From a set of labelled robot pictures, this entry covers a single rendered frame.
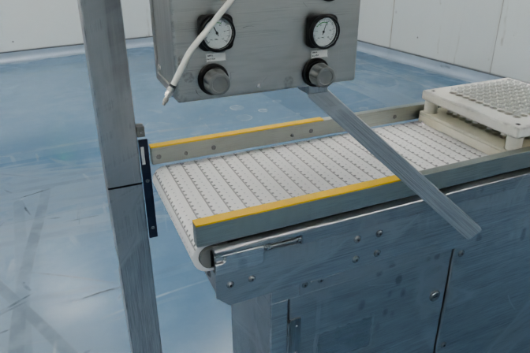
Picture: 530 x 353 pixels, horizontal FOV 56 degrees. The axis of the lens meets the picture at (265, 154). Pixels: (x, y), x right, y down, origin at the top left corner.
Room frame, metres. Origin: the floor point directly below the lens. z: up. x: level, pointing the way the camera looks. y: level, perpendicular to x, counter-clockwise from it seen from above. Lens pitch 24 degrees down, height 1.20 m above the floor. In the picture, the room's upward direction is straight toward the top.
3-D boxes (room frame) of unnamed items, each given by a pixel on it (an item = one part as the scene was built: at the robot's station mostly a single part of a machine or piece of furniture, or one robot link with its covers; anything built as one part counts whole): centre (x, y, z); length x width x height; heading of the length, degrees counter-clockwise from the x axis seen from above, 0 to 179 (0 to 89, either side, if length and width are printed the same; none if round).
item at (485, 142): (0.93, -0.49, 0.84); 0.24 x 0.24 x 0.02; 24
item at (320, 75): (0.55, -0.06, 1.06); 0.03 x 0.03 x 0.04; 24
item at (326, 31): (0.55, -0.06, 1.10); 0.04 x 0.01 x 0.04; 114
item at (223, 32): (0.50, 0.05, 1.11); 0.04 x 0.01 x 0.04; 114
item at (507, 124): (0.93, -0.49, 0.89); 0.25 x 0.24 x 0.02; 24
